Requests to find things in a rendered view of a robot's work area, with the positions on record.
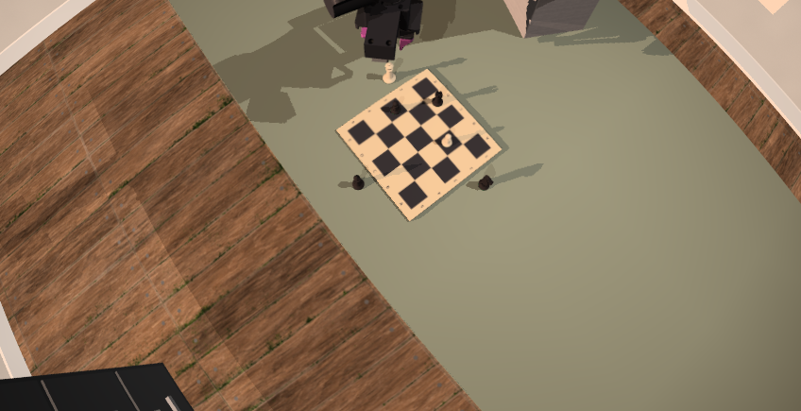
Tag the tan and black chessboard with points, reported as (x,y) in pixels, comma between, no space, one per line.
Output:
(404,151)

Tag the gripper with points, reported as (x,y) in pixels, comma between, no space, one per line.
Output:
(404,36)

